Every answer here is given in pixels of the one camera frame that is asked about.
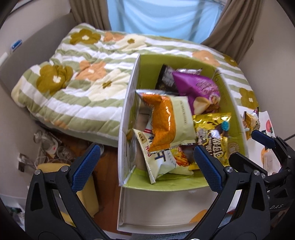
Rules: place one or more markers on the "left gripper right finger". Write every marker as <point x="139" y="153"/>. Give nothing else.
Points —
<point x="214" y="224"/>

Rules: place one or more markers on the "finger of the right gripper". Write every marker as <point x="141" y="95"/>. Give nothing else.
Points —
<point x="263" y="139"/>

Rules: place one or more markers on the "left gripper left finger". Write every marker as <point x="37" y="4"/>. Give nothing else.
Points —
<point x="53" y="210"/>

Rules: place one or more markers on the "purple potato chips bag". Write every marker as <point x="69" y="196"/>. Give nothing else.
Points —
<point x="202" y="92"/>

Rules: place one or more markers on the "red brown snack packet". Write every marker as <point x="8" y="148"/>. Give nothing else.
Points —
<point x="251" y="123"/>

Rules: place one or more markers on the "gold yellow snack bag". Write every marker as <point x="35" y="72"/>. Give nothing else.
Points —
<point x="212" y="132"/>

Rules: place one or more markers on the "green cardboard snack box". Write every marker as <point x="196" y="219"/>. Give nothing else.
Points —
<point x="175" y="203"/>

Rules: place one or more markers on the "white blue lettered snack bag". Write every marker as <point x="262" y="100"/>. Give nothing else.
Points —
<point x="159" y="163"/>

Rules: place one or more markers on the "orange and cream snack bag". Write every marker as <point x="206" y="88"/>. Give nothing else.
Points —
<point x="172" y="123"/>

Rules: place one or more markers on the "right brown curtain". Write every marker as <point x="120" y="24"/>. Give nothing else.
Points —
<point x="234" y="31"/>

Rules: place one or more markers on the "brown curtain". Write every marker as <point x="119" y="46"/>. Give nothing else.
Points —
<point x="93" y="12"/>
<point x="234" y="31"/>

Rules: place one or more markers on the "dark brown snack packet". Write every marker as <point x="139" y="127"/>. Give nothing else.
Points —
<point x="165" y="79"/>

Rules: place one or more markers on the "floral striped quilt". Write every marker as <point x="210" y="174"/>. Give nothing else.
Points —
<point x="81" y="89"/>

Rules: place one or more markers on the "light blue window cloth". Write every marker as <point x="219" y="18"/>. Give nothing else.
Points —
<point x="192" y="20"/>

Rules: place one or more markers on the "grey bed headboard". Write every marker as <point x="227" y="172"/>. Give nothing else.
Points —
<point x="35" y="50"/>

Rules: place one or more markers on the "left brown curtain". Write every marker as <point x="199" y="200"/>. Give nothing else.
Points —
<point x="93" y="12"/>

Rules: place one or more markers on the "small blue wall device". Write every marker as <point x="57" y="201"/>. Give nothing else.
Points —
<point x="15" y="45"/>

